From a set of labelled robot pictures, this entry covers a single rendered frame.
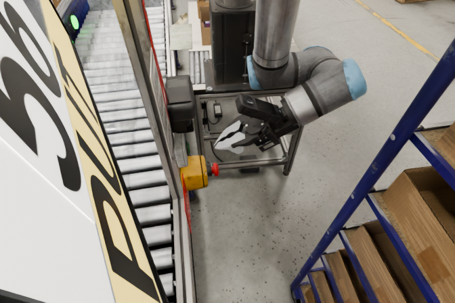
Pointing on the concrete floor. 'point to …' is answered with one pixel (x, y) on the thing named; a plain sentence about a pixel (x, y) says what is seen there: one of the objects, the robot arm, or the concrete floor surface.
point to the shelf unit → (408, 121)
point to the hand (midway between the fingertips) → (217, 143)
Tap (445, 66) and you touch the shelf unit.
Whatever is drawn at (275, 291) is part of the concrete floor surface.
